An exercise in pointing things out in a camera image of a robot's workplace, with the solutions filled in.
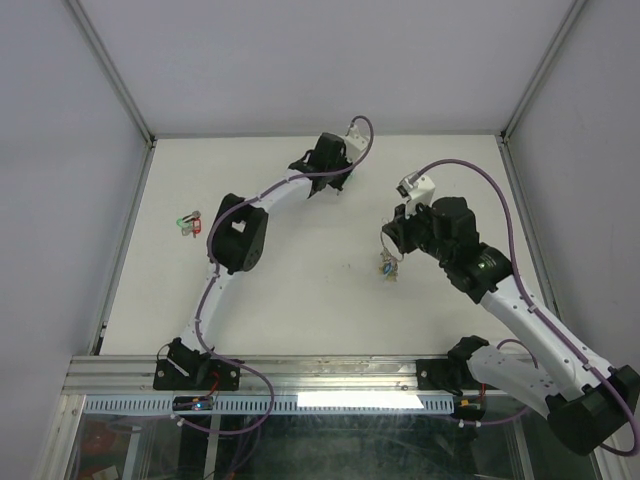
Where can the key with red tag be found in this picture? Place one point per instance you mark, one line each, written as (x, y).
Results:
(195, 227)

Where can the left aluminium frame post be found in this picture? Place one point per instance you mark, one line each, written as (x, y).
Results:
(109, 69)

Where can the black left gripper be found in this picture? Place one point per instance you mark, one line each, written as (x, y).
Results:
(340, 183)

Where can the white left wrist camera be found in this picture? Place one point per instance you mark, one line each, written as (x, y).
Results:
(355, 143)

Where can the metal mounting rail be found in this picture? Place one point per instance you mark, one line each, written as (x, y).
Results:
(119, 374)

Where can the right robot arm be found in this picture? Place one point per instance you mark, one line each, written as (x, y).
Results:
(582, 396)

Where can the white slotted cable duct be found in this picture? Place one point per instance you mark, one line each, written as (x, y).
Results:
(327, 403)

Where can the silver keyring with keys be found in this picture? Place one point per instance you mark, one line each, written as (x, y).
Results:
(389, 262)

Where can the aluminium frame post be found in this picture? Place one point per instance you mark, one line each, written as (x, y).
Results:
(109, 69)
(544, 67)

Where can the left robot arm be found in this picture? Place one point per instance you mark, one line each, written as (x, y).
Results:
(235, 244)

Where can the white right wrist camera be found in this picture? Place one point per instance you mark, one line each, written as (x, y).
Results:
(415, 189)

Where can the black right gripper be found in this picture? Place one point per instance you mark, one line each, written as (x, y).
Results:
(398, 230)

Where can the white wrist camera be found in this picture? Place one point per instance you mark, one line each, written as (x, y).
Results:
(415, 189)
(355, 143)

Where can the right aluminium frame post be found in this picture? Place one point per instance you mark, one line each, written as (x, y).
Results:
(544, 67)

